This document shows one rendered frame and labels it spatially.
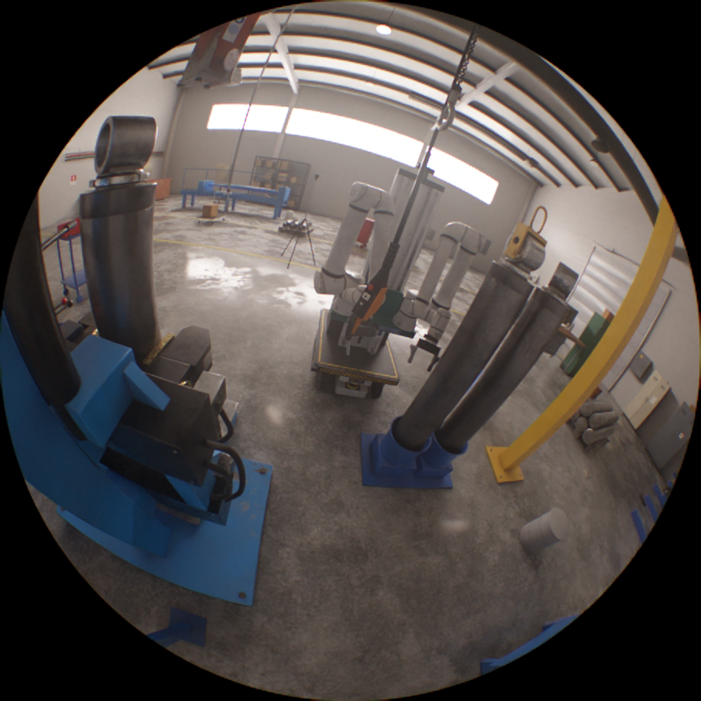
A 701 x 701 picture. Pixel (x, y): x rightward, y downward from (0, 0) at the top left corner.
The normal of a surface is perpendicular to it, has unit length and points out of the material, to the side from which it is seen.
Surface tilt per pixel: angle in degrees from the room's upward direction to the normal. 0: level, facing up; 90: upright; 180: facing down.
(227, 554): 0
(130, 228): 90
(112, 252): 90
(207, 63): 90
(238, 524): 0
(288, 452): 0
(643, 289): 90
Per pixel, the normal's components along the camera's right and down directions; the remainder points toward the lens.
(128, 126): 0.94, 0.04
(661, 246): -0.96, -0.23
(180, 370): 0.29, -0.78
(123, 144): 0.85, 0.53
